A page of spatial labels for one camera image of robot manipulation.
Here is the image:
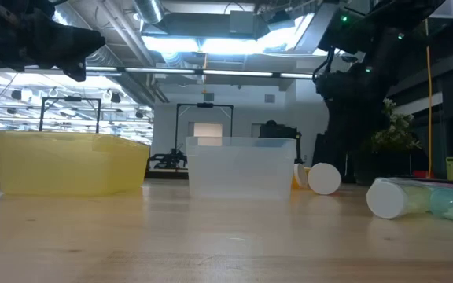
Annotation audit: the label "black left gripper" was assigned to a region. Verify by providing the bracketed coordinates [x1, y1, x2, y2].
[0, 0, 106, 86]

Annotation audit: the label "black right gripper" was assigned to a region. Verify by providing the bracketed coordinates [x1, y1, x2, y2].
[313, 62, 389, 184]

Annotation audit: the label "yellow pill bottle white cap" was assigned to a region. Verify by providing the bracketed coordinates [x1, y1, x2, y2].
[365, 177, 434, 220]

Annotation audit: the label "yellow translucent plastic bin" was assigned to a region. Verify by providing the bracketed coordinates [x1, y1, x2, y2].
[0, 130, 151, 197]

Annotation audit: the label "clear plastic bin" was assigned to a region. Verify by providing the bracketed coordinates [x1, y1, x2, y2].
[185, 136, 297, 201]

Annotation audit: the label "black bulky background object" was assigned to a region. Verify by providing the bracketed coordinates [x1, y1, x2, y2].
[311, 133, 330, 182]

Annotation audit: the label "green plant white flowers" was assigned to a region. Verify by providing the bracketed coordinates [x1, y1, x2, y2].
[370, 97, 423, 155]

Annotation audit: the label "black box on stand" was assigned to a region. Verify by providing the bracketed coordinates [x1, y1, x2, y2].
[259, 119, 303, 164]

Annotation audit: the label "long ceiling light bar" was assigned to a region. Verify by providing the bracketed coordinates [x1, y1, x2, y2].
[84, 65, 316, 80]

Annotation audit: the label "black metal frame stand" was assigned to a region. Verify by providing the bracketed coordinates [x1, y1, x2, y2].
[39, 96, 102, 134]
[174, 102, 234, 167]

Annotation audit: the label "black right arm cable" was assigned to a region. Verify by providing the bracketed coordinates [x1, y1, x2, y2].
[311, 46, 336, 86]

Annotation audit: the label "silver corrugated ceiling duct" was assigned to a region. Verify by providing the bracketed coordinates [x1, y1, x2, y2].
[133, 0, 165, 25]

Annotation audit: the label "bright wall window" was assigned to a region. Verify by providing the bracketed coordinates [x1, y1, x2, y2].
[193, 122, 224, 138]

